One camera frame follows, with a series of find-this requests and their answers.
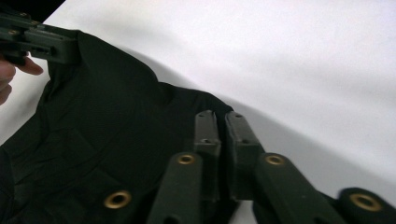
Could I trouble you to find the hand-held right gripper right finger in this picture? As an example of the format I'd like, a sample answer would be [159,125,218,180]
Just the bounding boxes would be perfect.
[223,110,266,202]

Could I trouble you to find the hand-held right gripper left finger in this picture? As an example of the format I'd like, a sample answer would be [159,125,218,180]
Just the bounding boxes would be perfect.
[193,109,222,203]

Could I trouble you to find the black pants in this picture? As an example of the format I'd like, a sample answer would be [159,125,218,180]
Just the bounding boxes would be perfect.
[0,29,241,224]

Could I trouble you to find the white table board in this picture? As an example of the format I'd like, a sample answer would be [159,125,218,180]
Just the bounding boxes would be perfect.
[0,0,396,224]

